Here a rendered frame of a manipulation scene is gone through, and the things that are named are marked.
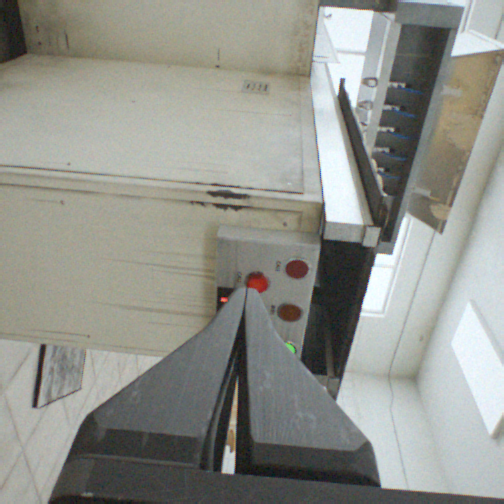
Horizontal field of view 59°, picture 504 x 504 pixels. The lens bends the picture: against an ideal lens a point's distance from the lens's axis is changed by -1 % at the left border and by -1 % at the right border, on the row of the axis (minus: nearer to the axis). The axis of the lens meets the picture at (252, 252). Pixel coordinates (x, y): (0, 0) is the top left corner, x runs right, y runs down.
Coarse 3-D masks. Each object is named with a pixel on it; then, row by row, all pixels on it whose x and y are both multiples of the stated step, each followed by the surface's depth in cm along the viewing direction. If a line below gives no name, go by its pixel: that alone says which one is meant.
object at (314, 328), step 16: (320, 240) 107; (320, 256) 101; (320, 272) 96; (320, 320) 84; (304, 336) 81; (320, 336) 81; (304, 352) 77; (320, 352) 78; (320, 368) 75; (336, 384) 74
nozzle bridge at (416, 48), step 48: (336, 0) 115; (384, 0) 114; (432, 0) 110; (384, 48) 114; (432, 48) 117; (384, 96) 120; (432, 96) 116; (384, 144) 133; (384, 192) 142; (384, 240) 143
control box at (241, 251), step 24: (240, 240) 60; (264, 240) 60; (288, 240) 60; (312, 240) 60; (216, 264) 63; (240, 264) 62; (264, 264) 62; (312, 264) 61; (216, 288) 65; (288, 288) 64; (312, 288) 64; (216, 312) 67; (288, 336) 69
